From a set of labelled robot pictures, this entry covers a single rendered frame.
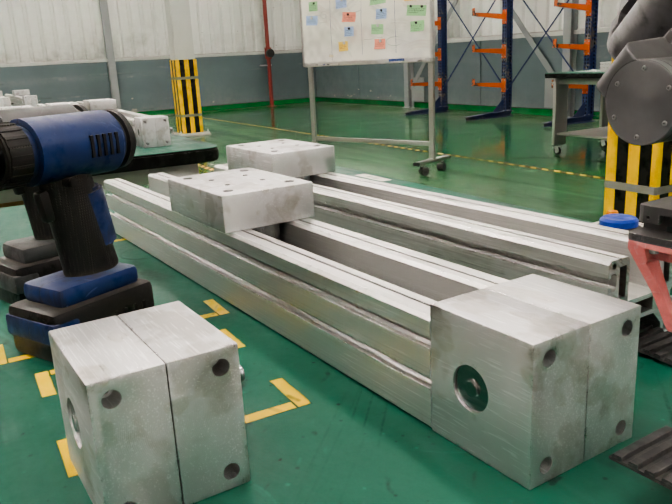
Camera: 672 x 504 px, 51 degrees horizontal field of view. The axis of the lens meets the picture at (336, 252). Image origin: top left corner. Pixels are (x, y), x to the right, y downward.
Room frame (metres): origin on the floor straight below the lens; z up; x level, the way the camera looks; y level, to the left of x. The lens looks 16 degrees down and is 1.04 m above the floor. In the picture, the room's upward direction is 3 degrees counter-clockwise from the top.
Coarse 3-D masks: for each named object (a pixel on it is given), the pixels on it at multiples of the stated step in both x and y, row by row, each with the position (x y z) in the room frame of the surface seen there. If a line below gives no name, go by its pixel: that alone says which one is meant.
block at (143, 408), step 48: (96, 336) 0.41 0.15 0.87; (144, 336) 0.41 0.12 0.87; (192, 336) 0.40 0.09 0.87; (96, 384) 0.35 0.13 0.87; (144, 384) 0.36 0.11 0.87; (192, 384) 0.37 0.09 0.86; (240, 384) 0.39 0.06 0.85; (96, 432) 0.34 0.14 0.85; (144, 432) 0.36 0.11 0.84; (192, 432) 0.37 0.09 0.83; (240, 432) 0.39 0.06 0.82; (96, 480) 0.35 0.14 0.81; (144, 480) 0.36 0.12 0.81; (192, 480) 0.37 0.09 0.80; (240, 480) 0.39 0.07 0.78
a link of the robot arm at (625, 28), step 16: (624, 0) 0.62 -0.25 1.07; (640, 0) 0.56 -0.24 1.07; (656, 0) 0.55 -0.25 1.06; (624, 16) 0.61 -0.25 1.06; (640, 16) 0.56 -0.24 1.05; (656, 16) 0.55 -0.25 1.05; (624, 32) 0.57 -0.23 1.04; (640, 32) 0.56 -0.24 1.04; (656, 32) 0.55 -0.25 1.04; (608, 48) 0.58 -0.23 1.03
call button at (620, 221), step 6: (606, 216) 0.74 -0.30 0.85; (612, 216) 0.74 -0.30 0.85; (618, 216) 0.74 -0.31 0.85; (624, 216) 0.74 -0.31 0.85; (630, 216) 0.74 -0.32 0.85; (600, 222) 0.74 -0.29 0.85; (606, 222) 0.73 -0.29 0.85; (612, 222) 0.73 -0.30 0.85; (618, 222) 0.72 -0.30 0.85; (624, 222) 0.72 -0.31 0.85; (630, 222) 0.72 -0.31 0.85; (636, 222) 0.72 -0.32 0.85; (618, 228) 0.72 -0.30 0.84; (624, 228) 0.72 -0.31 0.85; (630, 228) 0.72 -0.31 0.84
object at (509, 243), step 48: (336, 192) 0.91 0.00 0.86; (384, 192) 0.92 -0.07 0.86; (432, 192) 0.87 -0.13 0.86; (384, 240) 0.80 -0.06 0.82; (432, 240) 0.73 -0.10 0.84; (480, 240) 0.67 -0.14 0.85; (528, 240) 0.62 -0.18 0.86; (576, 240) 0.66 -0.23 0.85; (624, 240) 0.61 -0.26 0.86; (624, 288) 0.56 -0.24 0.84
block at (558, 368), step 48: (528, 288) 0.46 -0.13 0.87; (576, 288) 0.46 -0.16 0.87; (432, 336) 0.44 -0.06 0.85; (480, 336) 0.40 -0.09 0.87; (528, 336) 0.38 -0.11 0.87; (576, 336) 0.38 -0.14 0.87; (624, 336) 0.41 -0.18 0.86; (432, 384) 0.44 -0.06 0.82; (480, 384) 0.40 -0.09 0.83; (528, 384) 0.37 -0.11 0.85; (576, 384) 0.39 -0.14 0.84; (624, 384) 0.41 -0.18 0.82; (480, 432) 0.40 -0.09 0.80; (528, 432) 0.37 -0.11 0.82; (576, 432) 0.39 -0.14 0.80; (624, 432) 0.41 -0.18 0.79; (528, 480) 0.37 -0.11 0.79
